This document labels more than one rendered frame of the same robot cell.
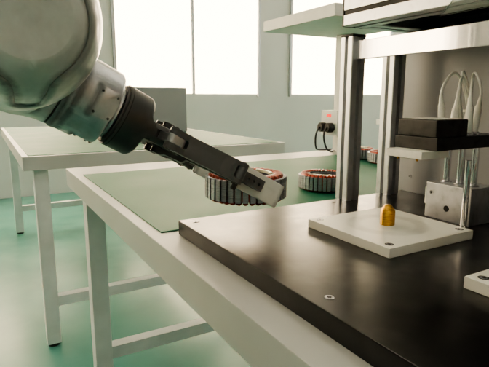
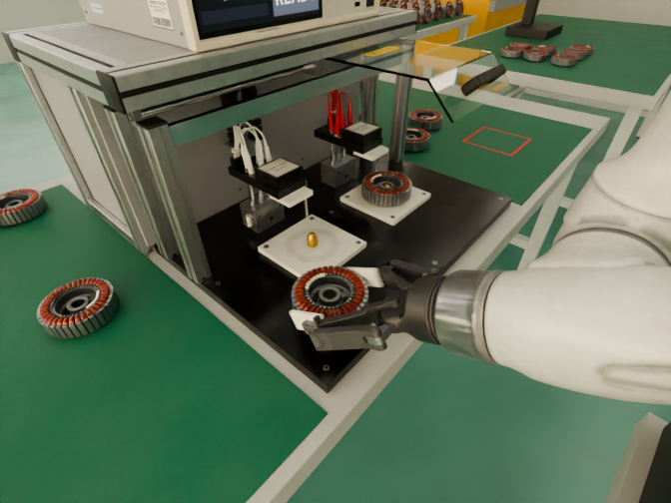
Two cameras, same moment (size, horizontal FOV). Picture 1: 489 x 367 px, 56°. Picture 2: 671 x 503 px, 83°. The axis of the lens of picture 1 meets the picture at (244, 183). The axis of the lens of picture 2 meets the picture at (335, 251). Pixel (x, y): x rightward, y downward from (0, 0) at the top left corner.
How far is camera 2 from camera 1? 0.88 m
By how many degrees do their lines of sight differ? 97
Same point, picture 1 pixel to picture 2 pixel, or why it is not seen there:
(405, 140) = (286, 191)
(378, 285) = (408, 249)
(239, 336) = not seen: hidden behind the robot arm
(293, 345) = not seen: hidden behind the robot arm
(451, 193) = (272, 207)
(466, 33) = (278, 99)
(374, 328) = (453, 248)
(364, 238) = (351, 251)
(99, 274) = not seen: outside the picture
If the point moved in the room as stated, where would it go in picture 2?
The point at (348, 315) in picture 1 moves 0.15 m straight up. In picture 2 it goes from (448, 255) to (464, 187)
